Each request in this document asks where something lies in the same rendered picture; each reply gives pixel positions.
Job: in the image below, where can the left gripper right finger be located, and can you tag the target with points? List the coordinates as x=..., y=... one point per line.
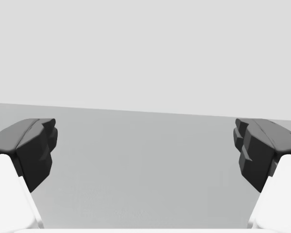
x=259, y=150

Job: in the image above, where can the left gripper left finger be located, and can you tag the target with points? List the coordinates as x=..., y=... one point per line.
x=31, y=150

